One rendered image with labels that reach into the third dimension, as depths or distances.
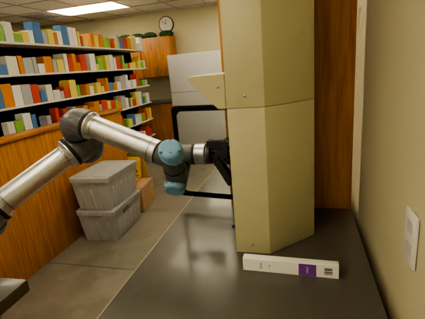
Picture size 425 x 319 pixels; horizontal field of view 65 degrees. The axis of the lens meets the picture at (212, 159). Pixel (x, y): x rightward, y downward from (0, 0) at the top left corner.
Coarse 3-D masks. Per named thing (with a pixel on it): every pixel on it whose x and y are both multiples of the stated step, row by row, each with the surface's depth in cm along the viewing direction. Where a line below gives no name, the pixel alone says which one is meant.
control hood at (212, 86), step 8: (224, 72) 120; (192, 80) 98; (200, 80) 97; (208, 80) 97; (216, 80) 96; (224, 80) 96; (200, 88) 98; (208, 88) 97; (216, 88) 97; (224, 88) 96; (208, 96) 98; (216, 96) 97; (224, 96) 97; (216, 104) 98; (224, 104) 98
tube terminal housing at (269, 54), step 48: (240, 0) 89; (288, 0) 92; (240, 48) 92; (288, 48) 95; (240, 96) 96; (288, 96) 99; (240, 144) 100; (288, 144) 102; (240, 192) 104; (288, 192) 106; (240, 240) 109; (288, 240) 111
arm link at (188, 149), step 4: (184, 144) 119; (188, 144) 119; (192, 144) 118; (184, 148) 118; (188, 148) 117; (192, 148) 117; (184, 152) 117; (188, 152) 117; (192, 152) 116; (188, 156) 117; (192, 156) 116; (188, 160) 117; (192, 160) 117; (192, 164) 119
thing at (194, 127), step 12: (180, 120) 140; (192, 120) 137; (204, 120) 135; (216, 120) 133; (180, 132) 141; (192, 132) 139; (204, 132) 137; (216, 132) 135; (192, 168) 144; (204, 168) 141; (216, 168) 139; (192, 180) 146; (204, 180) 143; (216, 180) 141; (216, 192) 142; (228, 192) 140
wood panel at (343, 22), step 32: (320, 0) 117; (352, 0) 114; (320, 32) 119; (352, 32) 117; (320, 64) 122; (352, 64) 120; (320, 96) 125; (352, 96) 123; (320, 128) 129; (352, 128) 126; (320, 160) 132; (320, 192) 136
